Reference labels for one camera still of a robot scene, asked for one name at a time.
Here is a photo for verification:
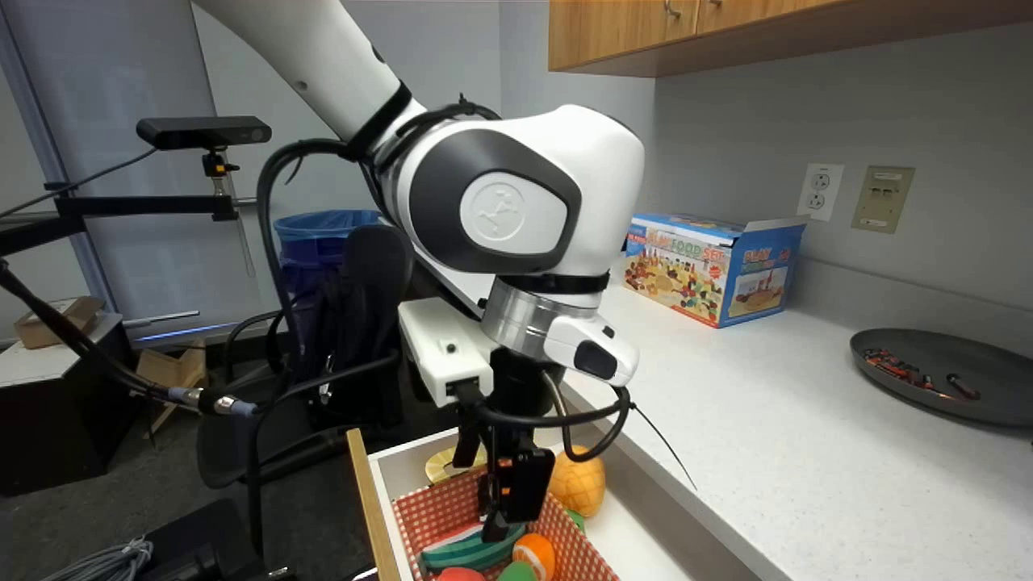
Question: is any orange toy fruit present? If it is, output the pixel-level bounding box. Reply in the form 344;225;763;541
547;444;609;523

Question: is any beige wall plate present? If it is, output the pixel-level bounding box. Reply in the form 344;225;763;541
854;161;916;239

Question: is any small orange toy ball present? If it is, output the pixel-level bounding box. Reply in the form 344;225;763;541
510;532;563;581

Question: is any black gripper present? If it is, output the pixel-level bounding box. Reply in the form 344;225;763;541
450;349;560;546

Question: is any wooden kitchen drawer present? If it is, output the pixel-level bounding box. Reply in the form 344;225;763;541
344;421;763;581

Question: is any blue lined trash bin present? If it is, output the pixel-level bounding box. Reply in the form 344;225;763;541
272;207;381;301

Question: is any black stereo camera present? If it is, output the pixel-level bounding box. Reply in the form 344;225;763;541
135;112;275;151

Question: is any wooden wall cabinet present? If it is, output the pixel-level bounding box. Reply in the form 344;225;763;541
547;0;1033;81

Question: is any small cardboard box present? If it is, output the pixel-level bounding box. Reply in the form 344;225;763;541
12;299;101;353

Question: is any dark round tray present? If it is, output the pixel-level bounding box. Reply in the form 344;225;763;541
847;328;1033;433

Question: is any long green toy vegetable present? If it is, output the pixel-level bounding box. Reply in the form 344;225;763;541
421;530;533;574

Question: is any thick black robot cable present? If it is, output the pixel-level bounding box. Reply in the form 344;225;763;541
0;136;376;428

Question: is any white wall outlet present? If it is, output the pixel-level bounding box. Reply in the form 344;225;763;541
794;161;848;225

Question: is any colourful toy food box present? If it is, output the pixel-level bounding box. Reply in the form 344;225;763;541
624;211;807;334

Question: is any beige toy bread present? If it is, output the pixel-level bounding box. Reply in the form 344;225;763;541
422;444;487;490

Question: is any black desk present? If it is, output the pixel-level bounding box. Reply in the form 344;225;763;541
0;321;140;500

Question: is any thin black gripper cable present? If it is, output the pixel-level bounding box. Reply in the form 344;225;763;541
467;368;637;465

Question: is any open cardboard box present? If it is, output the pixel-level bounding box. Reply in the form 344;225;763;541
132;341;209;402

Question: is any red checkered basket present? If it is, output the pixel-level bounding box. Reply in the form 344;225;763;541
391;465;624;581

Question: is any black office chair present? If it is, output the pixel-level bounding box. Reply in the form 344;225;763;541
197;223;418;581

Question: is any black camera stand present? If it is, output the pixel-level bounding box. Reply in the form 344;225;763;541
0;147;246;260

